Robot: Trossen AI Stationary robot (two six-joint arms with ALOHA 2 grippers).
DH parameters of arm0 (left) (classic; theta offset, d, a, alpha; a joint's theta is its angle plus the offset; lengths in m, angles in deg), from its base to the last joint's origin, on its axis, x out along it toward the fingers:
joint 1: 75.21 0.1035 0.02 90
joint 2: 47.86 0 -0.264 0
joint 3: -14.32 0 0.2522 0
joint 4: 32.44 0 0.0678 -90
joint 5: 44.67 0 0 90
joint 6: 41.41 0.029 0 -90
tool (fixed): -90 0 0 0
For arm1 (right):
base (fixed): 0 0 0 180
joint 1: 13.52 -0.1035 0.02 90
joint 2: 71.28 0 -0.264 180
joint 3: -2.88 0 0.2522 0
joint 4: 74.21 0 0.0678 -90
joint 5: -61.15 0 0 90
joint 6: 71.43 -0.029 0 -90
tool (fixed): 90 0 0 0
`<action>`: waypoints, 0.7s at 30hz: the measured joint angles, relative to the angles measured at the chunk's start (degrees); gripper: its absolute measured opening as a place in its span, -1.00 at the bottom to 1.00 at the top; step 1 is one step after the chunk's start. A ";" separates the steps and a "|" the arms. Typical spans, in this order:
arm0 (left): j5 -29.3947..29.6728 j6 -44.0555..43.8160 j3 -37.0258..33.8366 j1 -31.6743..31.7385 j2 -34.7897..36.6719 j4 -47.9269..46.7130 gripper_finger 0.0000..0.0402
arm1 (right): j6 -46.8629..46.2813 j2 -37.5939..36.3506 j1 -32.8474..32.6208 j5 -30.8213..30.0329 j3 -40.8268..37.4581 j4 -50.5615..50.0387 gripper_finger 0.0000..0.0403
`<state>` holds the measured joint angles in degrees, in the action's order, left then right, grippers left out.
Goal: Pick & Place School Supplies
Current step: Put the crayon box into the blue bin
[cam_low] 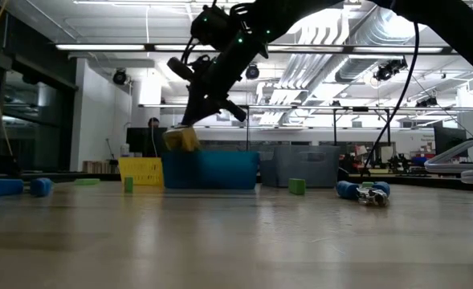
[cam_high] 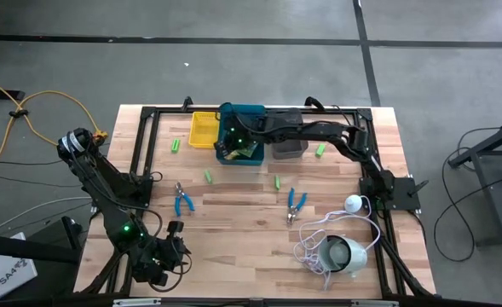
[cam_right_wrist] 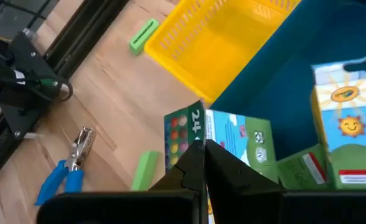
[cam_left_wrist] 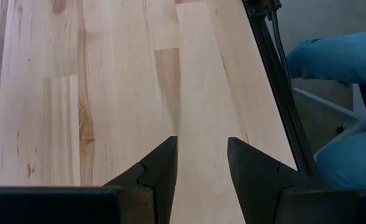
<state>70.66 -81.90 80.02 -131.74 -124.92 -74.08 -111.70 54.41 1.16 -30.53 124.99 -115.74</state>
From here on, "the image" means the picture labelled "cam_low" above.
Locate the grey plastic bin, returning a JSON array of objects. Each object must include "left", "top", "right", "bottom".
[{"left": 259, "top": 144, "right": 340, "bottom": 189}]

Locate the blue plastic bin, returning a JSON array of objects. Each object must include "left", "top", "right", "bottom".
[{"left": 161, "top": 150, "right": 260, "bottom": 190}]

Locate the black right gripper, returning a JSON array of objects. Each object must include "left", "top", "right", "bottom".
[{"left": 181, "top": 41, "right": 263, "bottom": 127}]

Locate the black monitor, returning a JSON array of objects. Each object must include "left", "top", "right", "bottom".
[
  {"left": 125, "top": 127, "right": 169, "bottom": 158},
  {"left": 433, "top": 126, "right": 468, "bottom": 157}
]

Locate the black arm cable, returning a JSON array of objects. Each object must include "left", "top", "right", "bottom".
[{"left": 360, "top": 22, "right": 421, "bottom": 177}]

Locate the black workbench frame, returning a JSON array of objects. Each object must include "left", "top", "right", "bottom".
[{"left": 187, "top": 103, "right": 393, "bottom": 148}]

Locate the yellow mesh basket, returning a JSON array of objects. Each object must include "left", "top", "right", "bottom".
[{"left": 117, "top": 157, "right": 165, "bottom": 187}]

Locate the crayon box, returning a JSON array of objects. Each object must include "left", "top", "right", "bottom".
[{"left": 162, "top": 125, "right": 202, "bottom": 153}]

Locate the silver air duct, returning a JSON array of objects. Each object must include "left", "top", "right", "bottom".
[{"left": 334, "top": 6, "right": 430, "bottom": 83}]

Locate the person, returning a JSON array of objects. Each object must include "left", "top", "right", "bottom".
[{"left": 146, "top": 116, "right": 161, "bottom": 158}]

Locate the long ceiling light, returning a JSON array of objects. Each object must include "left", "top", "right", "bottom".
[
  {"left": 153, "top": 43, "right": 218, "bottom": 52},
  {"left": 55, "top": 43, "right": 146, "bottom": 51},
  {"left": 352, "top": 46, "right": 445, "bottom": 54}
]

